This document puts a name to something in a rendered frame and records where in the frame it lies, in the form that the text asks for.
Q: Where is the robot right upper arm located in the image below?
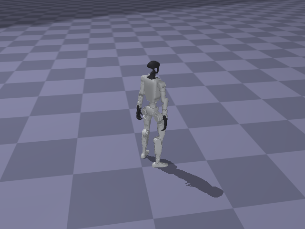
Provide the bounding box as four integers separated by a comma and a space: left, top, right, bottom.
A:
157, 80, 166, 103

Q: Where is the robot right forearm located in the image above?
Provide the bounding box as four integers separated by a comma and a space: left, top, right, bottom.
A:
162, 98, 168, 118

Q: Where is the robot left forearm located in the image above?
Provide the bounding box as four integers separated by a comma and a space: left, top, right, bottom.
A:
137, 93, 144, 108

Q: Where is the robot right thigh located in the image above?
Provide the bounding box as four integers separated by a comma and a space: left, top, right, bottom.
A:
153, 111, 166, 143

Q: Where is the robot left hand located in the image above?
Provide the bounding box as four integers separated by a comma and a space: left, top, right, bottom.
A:
136, 105, 143, 120

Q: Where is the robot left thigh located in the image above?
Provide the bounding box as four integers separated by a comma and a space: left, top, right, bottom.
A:
142, 107, 152, 136

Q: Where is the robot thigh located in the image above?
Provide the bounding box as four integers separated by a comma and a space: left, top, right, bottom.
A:
142, 107, 152, 136
153, 111, 166, 143

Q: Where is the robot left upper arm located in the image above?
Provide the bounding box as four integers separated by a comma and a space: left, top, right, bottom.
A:
140, 75, 147, 95

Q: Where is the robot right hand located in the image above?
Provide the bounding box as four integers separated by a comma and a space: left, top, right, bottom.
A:
161, 115, 168, 131

